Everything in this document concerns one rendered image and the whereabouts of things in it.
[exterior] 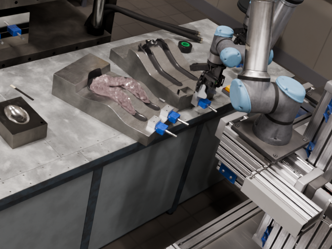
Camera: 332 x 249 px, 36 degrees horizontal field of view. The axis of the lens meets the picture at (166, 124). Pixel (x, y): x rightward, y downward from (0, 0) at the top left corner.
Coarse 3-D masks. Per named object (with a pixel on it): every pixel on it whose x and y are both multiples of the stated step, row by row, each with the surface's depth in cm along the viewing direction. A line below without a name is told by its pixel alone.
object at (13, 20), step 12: (0, 12) 241; (12, 12) 243; (24, 12) 245; (0, 24) 240; (12, 24) 244; (24, 24) 249; (0, 36) 244; (12, 36) 248; (24, 36) 253; (0, 48) 248
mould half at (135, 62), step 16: (112, 48) 256; (128, 48) 260; (160, 48) 252; (176, 48) 257; (128, 64) 249; (144, 64) 242; (160, 64) 247; (144, 80) 244; (160, 80) 238; (192, 80) 243; (160, 96) 239; (176, 96) 231; (192, 96) 237; (208, 96) 247
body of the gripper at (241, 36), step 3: (243, 24) 255; (246, 27) 253; (246, 30) 257; (240, 33) 260; (243, 33) 259; (246, 33) 257; (237, 36) 261; (240, 36) 258; (243, 36) 258; (246, 36) 257; (240, 39) 260; (243, 39) 256; (246, 39) 256; (240, 42) 261; (243, 42) 258
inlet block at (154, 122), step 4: (156, 116) 216; (148, 120) 212; (152, 120) 213; (156, 120) 214; (160, 120) 214; (148, 124) 213; (152, 124) 212; (156, 124) 213; (160, 124) 214; (164, 124) 214; (156, 128) 213; (160, 128) 212; (164, 128) 212; (160, 132) 213; (164, 132) 213; (168, 132) 213; (176, 136) 212
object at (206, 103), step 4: (192, 100) 233; (200, 100) 230; (204, 100) 231; (208, 100) 231; (196, 104) 232; (200, 104) 231; (204, 104) 229; (208, 104) 231; (204, 108) 230; (212, 108) 229; (216, 112) 228
